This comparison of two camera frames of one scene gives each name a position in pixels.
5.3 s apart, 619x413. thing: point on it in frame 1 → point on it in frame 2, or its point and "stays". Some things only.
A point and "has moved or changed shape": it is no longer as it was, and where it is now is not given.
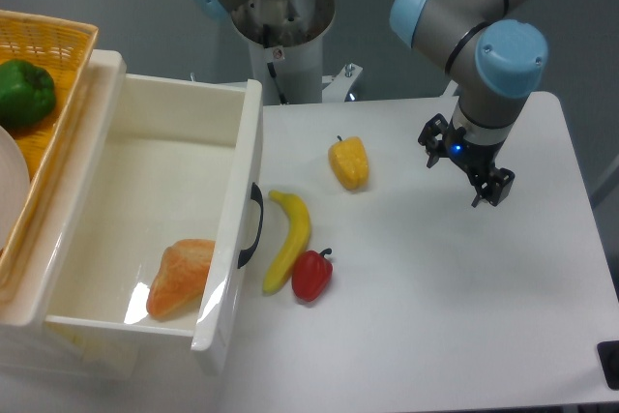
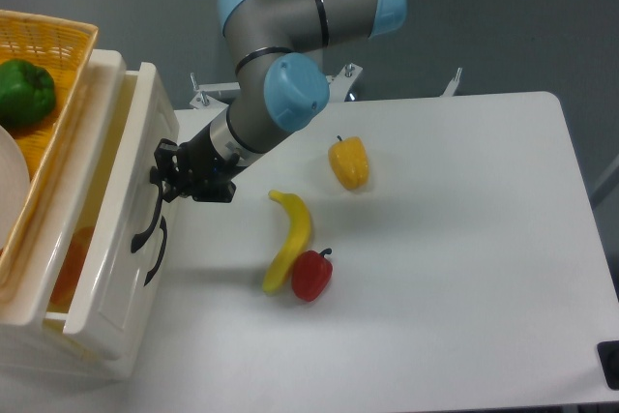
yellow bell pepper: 349,161 stays
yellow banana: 280,267 stays
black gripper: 477,159 → 202,174
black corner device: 608,359 stays
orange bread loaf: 178,282 → 72,266
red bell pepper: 311,275 stays
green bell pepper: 26,93 stays
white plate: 14,187 stays
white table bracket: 339,83 stays
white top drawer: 174,158 has moved or changed shape
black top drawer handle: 256,194 → 141,236
